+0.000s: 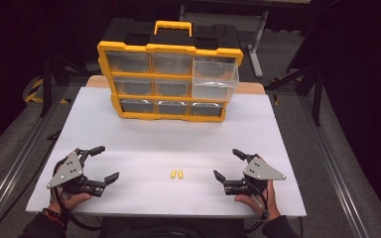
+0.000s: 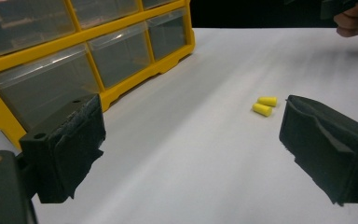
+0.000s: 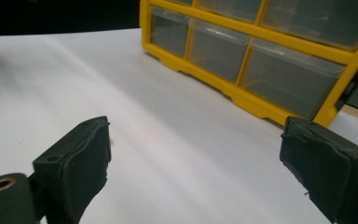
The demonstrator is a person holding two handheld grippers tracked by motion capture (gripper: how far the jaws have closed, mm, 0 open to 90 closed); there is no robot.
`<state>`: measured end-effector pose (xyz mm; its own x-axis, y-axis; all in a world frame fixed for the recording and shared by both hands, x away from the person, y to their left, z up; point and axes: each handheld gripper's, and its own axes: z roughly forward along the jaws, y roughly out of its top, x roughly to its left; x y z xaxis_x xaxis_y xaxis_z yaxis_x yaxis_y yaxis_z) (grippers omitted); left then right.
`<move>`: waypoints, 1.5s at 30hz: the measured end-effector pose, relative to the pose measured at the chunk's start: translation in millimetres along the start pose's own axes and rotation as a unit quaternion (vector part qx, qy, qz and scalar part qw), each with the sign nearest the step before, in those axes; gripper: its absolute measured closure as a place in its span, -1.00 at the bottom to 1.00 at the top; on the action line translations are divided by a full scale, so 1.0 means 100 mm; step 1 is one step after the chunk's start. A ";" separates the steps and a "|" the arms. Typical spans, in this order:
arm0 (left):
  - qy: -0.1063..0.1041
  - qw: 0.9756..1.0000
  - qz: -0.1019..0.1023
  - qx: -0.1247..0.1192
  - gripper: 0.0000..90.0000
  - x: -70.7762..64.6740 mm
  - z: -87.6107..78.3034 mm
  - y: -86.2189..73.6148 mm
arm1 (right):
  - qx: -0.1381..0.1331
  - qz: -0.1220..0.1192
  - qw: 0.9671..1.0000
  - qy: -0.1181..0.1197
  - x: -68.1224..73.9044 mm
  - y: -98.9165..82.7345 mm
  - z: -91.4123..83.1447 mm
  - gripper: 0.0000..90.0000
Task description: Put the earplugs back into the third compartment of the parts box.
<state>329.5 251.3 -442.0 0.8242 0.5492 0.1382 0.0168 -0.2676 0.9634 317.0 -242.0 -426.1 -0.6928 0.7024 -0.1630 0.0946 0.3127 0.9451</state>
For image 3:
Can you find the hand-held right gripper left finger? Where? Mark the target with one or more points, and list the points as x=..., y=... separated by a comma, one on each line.
x=74, y=168

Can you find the yellow plastic drawer cabinet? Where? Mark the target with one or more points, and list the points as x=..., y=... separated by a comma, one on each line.
x=254, y=105

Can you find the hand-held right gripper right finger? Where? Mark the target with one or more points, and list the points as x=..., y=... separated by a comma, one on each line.
x=332, y=168

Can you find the set of clear plastic drawers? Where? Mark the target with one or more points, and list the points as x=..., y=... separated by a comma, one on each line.
x=287, y=79

